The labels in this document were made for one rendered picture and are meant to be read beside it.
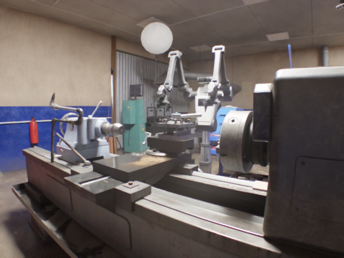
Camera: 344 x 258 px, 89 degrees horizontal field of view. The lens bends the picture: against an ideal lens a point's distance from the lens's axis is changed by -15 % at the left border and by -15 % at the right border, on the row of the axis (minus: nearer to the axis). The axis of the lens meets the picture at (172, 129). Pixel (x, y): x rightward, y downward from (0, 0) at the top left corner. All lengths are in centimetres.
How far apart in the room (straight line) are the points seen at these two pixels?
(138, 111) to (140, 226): 463
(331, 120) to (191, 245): 61
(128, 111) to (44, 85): 214
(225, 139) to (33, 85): 469
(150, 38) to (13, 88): 312
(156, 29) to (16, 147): 396
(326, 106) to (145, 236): 83
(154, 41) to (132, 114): 195
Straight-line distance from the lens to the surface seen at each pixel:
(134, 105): 547
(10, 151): 500
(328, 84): 58
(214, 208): 83
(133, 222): 100
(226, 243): 71
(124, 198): 92
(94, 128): 146
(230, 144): 76
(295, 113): 58
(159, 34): 483
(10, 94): 496
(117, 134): 131
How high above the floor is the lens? 122
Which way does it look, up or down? 5 degrees down
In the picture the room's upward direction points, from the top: straight up
